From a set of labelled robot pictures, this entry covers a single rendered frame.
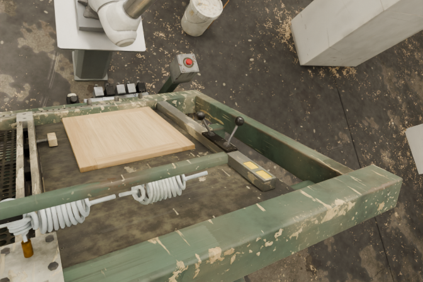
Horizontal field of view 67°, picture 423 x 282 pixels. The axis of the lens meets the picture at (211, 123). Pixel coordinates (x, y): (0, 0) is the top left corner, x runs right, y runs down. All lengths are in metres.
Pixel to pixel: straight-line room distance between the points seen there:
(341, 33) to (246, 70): 0.97
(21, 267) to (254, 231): 0.44
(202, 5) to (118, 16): 1.34
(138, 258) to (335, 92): 3.56
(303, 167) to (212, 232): 0.61
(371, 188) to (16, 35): 2.62
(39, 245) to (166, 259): 0.25
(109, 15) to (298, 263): 2.55
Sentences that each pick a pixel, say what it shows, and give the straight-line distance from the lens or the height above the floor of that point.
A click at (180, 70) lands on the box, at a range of 1.90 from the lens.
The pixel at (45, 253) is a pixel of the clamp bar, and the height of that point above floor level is 1.81.
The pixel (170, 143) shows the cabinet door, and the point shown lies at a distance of 1.31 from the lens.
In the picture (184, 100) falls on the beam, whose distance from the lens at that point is 1.86.
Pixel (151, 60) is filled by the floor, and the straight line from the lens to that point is 2.94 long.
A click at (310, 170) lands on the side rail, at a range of 1.21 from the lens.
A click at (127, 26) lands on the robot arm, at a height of 1.04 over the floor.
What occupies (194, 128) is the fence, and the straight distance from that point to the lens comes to 1.40.
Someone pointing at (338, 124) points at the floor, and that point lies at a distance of 3.87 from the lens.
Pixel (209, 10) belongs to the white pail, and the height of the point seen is 0.36.
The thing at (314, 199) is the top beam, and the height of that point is 1.88.
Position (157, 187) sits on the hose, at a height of 1.86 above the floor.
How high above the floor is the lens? 2.52
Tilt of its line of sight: 60 degrees down
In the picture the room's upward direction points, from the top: 55 degrees clockwise
